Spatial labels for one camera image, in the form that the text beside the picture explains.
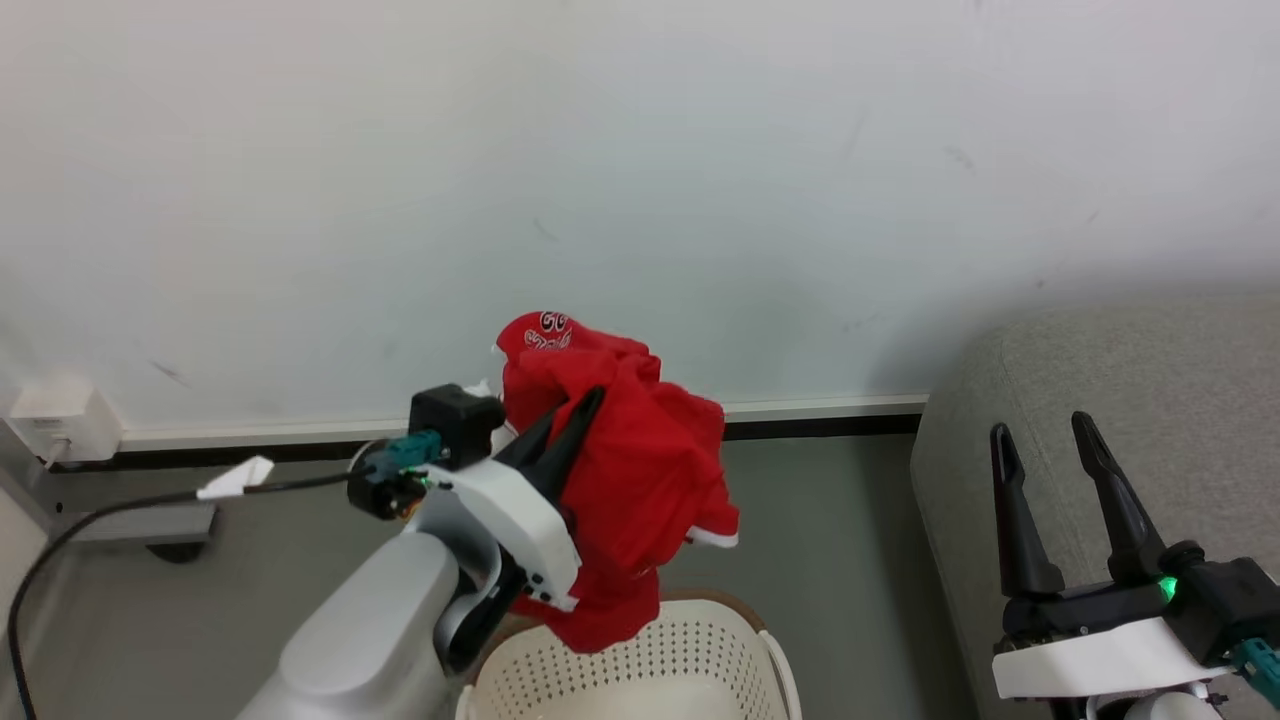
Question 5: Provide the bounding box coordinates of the white black wall baseboard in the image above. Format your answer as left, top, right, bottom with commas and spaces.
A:
50, 393, 931, 473

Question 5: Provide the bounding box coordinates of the grey fabric sofa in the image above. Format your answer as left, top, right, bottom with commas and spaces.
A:
910, 300, 1280, 720

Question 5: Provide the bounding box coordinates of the black cable with white tag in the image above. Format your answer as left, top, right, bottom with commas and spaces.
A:
7, 456, 376, 720

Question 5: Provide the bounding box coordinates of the cream perforated laundry basket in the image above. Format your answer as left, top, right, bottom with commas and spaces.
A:
455, 590, 803, 720

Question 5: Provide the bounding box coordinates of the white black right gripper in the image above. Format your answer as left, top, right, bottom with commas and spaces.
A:
990, 410, 1233, 701

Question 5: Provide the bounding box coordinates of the white wall power box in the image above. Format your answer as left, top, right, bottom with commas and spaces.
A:
8, 378, 124, 467

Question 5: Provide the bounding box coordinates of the red shirt with white print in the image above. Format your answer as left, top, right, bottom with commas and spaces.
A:
493, 311, 741, 654

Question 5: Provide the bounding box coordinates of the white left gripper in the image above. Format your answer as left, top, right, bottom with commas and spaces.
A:
425, 385, 607, 613

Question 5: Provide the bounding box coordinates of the grey metal furniture base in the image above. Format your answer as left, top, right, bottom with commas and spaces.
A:
0, 420, 219, 563

